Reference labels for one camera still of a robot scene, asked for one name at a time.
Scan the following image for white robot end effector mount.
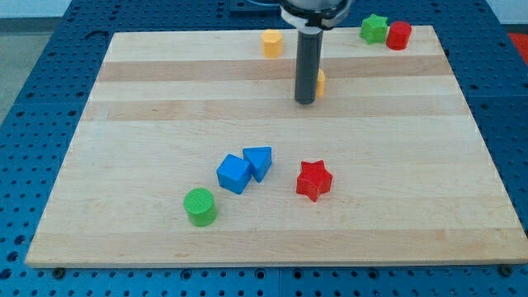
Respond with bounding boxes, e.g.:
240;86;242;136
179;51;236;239
279;0;354;30

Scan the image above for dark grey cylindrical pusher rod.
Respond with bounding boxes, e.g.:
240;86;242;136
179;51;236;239
295;27;323;105

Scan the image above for yellow heart block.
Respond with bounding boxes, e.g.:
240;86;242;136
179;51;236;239
316;68;326;98

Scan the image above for green star block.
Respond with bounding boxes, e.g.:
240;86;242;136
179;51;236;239
360;14;389;45

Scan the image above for red star block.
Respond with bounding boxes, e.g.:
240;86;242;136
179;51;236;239
295;160;333;202

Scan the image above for yellow hexagon block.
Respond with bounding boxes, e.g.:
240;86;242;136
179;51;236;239
261;29;283;59

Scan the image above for red cylinder block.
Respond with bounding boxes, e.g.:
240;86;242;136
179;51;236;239
385;21;413;50

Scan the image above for blue triangle block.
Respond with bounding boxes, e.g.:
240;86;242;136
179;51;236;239
243;147;272;182

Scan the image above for blue cube block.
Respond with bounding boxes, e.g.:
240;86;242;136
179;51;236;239
216;154;252;195

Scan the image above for light wooden board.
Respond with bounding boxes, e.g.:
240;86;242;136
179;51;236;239
26;26;527;268

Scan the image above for green cylinder block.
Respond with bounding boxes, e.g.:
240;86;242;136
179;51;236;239
183;188;217;227

